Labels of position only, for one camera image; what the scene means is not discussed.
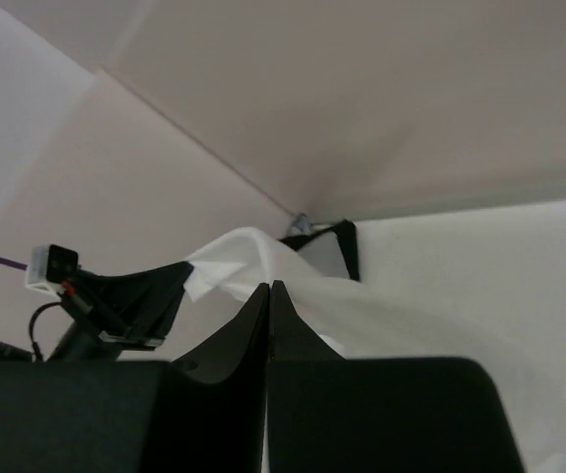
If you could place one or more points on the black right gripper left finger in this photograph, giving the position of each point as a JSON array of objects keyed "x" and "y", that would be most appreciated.
[{"x": 84, "y": 410}]

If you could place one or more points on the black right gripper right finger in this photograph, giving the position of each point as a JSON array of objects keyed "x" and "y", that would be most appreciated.
[{"x": 326, "y": 413}]

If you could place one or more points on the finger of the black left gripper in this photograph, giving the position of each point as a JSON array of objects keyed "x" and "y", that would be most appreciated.
[{"x": 158, "y": 295}]

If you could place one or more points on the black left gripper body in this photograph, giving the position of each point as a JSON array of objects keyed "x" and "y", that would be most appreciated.
[{"x": 102, "y": 327}]

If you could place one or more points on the white tank top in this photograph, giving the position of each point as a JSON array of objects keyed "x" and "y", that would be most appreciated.
[{"x": 359, "y": 322}]

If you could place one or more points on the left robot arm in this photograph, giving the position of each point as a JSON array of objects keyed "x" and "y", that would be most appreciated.
[{"x": 34, "y": 354}]

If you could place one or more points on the folded grey tank top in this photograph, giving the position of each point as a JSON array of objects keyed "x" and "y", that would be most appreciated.
[{"x": 325, "y": 255}]

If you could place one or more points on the folded black tank top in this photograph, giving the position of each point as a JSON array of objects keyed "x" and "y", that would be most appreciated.
[{"x": 346, "y": 233}]

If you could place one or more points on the light grey crumpled garment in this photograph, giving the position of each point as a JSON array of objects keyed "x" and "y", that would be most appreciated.
[{"x": 301, "y": 226}]

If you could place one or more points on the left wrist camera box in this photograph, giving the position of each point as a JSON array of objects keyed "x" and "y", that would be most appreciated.
[{"x": 48, "y": 267}]

